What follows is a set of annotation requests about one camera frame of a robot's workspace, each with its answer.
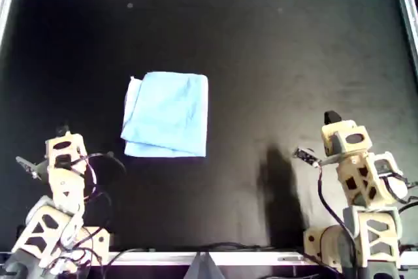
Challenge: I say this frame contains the black right camera cable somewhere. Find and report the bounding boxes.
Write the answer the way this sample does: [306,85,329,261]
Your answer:
[316,163,359,247]

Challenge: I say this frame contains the black camera cable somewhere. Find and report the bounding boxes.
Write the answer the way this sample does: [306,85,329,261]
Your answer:
[316,163,359,247]
[78,150,127,175]

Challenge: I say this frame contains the left wrist camera circuit board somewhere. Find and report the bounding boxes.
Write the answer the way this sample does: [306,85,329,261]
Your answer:
[15,156,45,180]

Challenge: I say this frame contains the light blue microfibre cloth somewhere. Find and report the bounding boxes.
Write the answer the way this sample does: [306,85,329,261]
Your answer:
[120,71,209,159]

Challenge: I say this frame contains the left arm servo wires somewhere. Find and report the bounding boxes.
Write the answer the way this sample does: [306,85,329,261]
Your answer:
[48,156,114,273]

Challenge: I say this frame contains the arm servo wires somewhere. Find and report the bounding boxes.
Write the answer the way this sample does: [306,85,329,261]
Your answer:
[48,156,114,273]
[378,174,418,214]

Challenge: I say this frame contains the aluminium table frame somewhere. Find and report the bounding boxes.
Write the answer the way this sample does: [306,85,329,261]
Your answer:
[0,0,418,269]

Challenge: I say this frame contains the black left camera cable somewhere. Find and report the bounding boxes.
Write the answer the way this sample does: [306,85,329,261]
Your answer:
[78,150,127,175]

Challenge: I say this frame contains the right arm servo wires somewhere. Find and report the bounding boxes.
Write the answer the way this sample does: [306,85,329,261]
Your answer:
[378,174,418,214]

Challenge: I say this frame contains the right wrist camera circuit board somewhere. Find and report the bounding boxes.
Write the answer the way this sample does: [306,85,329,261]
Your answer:
[293,147,320,167]

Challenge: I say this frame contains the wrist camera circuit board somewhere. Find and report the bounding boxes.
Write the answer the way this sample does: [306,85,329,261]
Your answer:
[15,156,45,180]
[293,147,320,167]

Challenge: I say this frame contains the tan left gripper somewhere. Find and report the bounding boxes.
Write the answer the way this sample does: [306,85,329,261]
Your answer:
[44,122,88,171]

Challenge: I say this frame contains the grey camera stand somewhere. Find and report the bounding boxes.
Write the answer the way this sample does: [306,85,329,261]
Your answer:
[184,252,226,279]

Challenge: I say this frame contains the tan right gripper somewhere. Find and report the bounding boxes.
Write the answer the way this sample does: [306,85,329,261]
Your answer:
[321,110,374,159]

